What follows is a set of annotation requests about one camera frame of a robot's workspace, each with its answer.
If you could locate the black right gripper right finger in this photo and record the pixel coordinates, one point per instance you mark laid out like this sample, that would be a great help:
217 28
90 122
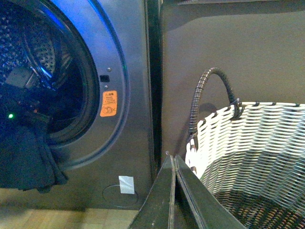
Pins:
206 209

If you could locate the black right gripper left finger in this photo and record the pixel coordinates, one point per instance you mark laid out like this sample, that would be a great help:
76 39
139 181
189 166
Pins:
157 212

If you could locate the dark navy garment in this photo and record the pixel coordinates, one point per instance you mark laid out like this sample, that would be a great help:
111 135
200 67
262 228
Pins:
26 160

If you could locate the grey front-load washing machine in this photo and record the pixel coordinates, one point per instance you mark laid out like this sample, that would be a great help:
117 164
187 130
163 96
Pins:
116 34

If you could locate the white square sticker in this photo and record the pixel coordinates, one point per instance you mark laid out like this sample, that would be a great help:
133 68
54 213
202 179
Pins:
126 185

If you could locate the white woven laundry basket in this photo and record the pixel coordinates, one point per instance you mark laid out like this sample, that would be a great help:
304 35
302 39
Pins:
251 157

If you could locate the orange warning sticker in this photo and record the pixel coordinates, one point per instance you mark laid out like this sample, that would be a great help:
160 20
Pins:
109 103

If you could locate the grey cabinet beside washer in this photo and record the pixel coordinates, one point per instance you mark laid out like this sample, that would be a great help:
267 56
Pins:
259 45

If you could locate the black rubber door gasket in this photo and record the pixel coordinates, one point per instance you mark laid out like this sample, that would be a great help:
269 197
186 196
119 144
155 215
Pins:
71 107

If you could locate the steel perforated washer drum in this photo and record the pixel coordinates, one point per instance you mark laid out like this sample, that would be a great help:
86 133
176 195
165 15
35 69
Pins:
28 41

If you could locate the black braided basket handle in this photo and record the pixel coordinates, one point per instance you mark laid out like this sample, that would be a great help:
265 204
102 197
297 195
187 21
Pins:
198 96

